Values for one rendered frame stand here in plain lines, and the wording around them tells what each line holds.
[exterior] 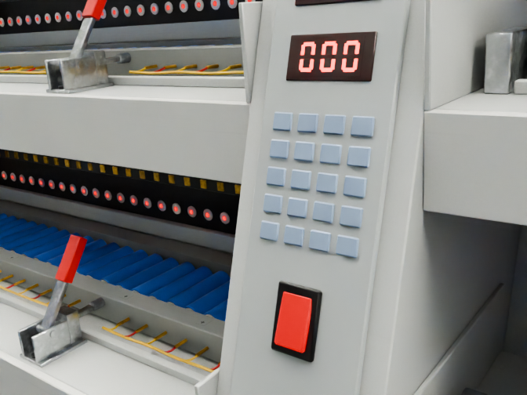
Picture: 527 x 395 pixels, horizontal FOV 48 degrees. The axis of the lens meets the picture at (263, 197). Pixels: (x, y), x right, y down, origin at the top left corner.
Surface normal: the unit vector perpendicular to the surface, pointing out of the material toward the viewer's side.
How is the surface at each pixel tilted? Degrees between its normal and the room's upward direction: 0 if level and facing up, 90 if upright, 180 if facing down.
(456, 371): 90
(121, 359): 18
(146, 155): 108
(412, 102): 90
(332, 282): 90
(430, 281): 90
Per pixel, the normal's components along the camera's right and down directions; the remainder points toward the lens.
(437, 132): -0.60, 0.28
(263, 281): -0.59, -0.03
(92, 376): -0.07, -0.95
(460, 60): 0.80, 0.13
